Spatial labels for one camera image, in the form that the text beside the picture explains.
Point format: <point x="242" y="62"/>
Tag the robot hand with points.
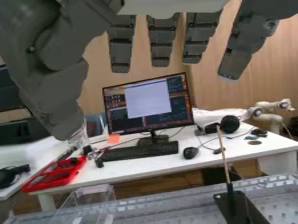
<point x="40" y="50"/>

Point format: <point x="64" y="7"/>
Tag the black bag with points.
<point x="20" y="131"/>

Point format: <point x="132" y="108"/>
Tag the black computer monitor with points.
<point x="148" y="103"/>

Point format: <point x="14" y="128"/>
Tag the orange paper note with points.
<point x="113" y="139"/>

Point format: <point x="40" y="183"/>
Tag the white desk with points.
<point x="18" y="156"/>
<point x="155" y="166"/>

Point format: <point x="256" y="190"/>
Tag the red tray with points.
<point x="71" y="165"/>
<point x="42" y="181"/>

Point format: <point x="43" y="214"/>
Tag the small black object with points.
<point x="99" y="163"/>

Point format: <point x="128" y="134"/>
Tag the black keyboard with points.
<point x="140" y="151"/>

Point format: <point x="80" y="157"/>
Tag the black headphones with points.
<point x="230" y="124"/>
<point x="10" y="175"/>

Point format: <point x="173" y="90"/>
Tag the black mouse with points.
<point x="191" y="152"/>

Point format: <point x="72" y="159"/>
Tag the thin stick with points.
<point x="224" y="156"/>

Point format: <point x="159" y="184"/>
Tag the small white jointed device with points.
<point x="268" y="110"/>

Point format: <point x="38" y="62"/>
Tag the black plate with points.
<point x="241" y="210"/>

